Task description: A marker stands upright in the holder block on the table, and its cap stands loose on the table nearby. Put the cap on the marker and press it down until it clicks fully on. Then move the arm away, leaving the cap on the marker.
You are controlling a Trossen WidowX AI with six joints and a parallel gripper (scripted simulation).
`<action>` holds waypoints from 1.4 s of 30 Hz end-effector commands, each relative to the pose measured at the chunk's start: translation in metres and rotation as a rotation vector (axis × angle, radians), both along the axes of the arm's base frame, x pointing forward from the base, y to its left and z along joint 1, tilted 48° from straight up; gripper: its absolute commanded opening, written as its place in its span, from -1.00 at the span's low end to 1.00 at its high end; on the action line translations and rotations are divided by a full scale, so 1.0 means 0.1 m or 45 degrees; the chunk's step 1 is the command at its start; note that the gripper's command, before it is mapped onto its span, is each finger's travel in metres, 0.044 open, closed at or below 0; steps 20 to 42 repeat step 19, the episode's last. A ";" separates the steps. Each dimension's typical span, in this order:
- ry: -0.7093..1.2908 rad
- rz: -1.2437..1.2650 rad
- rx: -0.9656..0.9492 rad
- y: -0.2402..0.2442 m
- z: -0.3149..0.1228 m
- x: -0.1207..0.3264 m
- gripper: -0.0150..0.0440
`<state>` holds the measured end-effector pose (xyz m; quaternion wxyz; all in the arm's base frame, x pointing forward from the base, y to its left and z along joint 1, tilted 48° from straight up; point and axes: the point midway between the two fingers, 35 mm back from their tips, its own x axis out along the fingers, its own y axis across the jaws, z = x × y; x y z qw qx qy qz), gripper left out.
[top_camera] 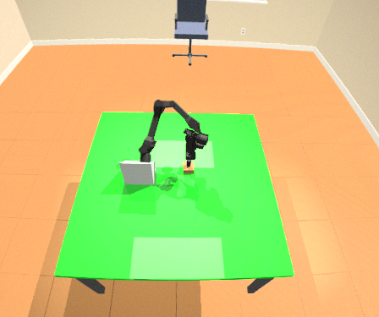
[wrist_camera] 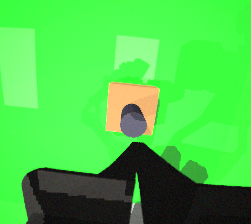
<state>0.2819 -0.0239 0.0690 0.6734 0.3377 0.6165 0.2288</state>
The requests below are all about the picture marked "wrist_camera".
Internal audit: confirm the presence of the dark grey cylinder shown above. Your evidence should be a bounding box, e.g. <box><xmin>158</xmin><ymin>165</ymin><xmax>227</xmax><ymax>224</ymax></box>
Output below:
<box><xmin>120</xmin><ymin>103</ymin><xmax>147</xmax><ymax>138</ymax></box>

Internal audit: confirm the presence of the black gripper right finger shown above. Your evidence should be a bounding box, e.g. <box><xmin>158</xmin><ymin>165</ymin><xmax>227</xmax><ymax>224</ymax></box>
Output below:
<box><xmin>137</xmin><ymin>142</ymin><xmax>251</xmax><ymax>224</ymax></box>

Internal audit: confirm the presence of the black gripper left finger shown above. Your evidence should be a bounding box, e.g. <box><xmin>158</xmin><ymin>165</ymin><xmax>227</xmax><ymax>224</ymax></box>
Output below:
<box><xmin>21</xmin><ymin>141</ymin><xmax>140</xmax><ymax>224</ymax></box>

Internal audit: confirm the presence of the orange block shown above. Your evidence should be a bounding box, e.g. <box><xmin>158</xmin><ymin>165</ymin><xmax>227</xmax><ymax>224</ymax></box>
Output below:
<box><xmin>106</xmin><ymin>81</ymin><xmax>160</xmax><ymax>136</ymax></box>

